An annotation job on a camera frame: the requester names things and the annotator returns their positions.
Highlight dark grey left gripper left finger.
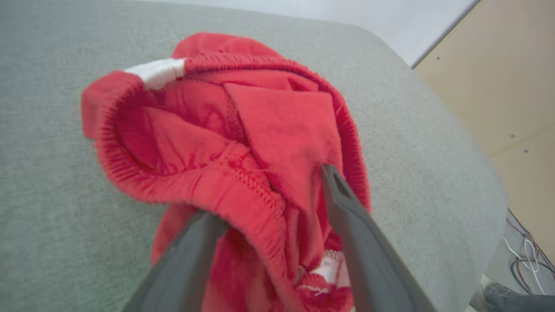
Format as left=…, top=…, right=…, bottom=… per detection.
left=123, top=210, right=229, bottom=312

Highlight dark grey object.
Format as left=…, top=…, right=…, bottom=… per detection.
left=483, top=283, right=555, bottom=312

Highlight grey fabric sofa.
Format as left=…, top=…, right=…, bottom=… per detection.
left=0, top=0, right=509, bottom=312

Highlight beige wooden panel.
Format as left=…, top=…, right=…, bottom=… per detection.
left=414, top=0, right=555, bottom=265

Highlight dark cable bundle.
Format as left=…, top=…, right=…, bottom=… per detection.
left=506, top=208, right=555, bottom=295

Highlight white cable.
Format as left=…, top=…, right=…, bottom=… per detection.
left=503, top=237, right=546, bottom=295

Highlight red shorts with white trim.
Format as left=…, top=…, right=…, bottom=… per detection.
left=81, top=32, right=372, bottom=312

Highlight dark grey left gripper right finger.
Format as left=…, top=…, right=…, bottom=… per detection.
left=321, top=163, right=437, bottom=312

